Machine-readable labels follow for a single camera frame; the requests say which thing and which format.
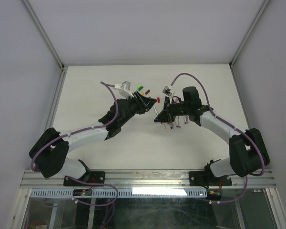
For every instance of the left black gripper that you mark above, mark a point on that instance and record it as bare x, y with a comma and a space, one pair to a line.
142, 107

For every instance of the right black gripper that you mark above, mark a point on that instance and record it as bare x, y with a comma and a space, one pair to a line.
169, 117

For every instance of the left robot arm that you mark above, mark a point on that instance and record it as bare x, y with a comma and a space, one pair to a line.
49, 154

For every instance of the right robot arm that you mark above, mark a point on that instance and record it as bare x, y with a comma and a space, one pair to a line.
247, 150

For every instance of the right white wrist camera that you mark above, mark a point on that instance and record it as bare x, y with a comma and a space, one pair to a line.
169, 91

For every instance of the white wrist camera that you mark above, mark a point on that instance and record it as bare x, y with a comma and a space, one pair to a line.
169, 91
124, 89

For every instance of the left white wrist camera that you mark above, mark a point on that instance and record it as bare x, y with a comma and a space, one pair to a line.
124, 89

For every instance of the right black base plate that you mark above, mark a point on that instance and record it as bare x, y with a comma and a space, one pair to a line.
204, 179

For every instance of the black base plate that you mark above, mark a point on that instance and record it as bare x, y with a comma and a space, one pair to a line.
204, 179
97, 177

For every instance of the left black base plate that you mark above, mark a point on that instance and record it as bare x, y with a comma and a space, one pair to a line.
97, 177

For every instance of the aluminium front rail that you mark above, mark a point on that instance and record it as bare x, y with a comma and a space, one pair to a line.
140, 178

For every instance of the slotted grey cable duct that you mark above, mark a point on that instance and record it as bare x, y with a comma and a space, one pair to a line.
135, 192

